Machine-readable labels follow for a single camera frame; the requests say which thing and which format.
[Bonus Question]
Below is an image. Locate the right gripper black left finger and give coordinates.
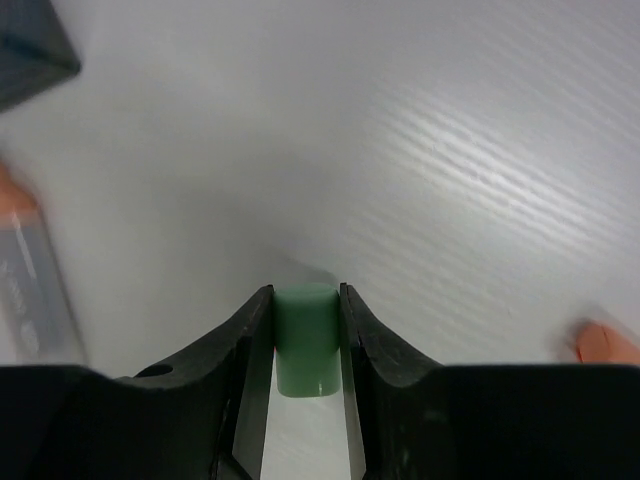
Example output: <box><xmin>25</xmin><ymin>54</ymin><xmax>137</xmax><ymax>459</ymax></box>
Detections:
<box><xmin>1</xmin><ymin>286</ymin><xmax>274</xmax><ymax>479</ymax></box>

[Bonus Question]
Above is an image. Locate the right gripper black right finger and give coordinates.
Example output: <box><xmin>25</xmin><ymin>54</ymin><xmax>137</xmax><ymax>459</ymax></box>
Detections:
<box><xmin>339</xmin><ymin>284</ymin><xmax>639</xmax><ymax>479</ymax></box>

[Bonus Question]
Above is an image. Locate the green marker cap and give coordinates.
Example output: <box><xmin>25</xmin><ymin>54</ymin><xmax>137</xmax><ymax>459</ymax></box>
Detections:
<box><xmin>273</xmin><ymin>283</ymin><xmax>341</xmax><ymax>398</ymax></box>

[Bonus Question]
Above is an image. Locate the peach highlighter marker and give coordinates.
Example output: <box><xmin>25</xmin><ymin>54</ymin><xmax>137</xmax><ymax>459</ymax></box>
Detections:
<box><xmin>1</xmin><ymin>166</ymin><xmax>87</xmax><ymax>364</ymax></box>

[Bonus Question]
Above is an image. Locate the red-orange marker cap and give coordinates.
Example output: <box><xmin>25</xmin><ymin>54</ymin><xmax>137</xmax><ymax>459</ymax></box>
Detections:
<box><xmin>568</xmin><ymin>318</ymin><xmax>639</xmax><ymax>366</ymax></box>

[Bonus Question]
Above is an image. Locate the dark grey plastic bin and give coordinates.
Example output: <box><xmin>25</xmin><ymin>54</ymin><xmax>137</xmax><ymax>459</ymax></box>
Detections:
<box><xmin>1</xmin><ymin>0</ymin><xmax>81</xmax><ymax>111</ymax></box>

